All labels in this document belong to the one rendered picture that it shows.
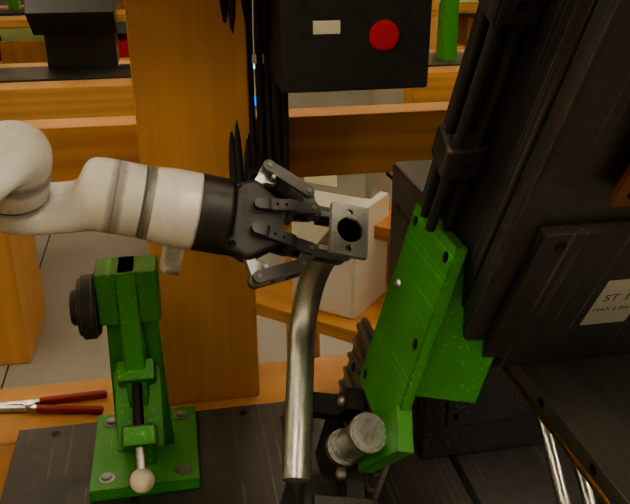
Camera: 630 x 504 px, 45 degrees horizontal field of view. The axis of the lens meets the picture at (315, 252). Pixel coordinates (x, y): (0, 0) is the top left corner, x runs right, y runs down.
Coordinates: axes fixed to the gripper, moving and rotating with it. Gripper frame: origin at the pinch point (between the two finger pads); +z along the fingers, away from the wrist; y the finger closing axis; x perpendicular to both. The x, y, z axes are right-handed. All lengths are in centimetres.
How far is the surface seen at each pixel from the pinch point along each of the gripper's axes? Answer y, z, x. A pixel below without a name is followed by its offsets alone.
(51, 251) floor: 100, -45, 307
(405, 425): -18.5, 7.2, -2.2
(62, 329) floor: 47, -31, 246
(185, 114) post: 19.2, -15.1, 15.0
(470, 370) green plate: -13.1, 12.9, -4.3
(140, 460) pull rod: -21.4, -14.0, 23.4
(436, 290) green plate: -7.7, 6.6, -9.9
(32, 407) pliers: -13, -28, 49
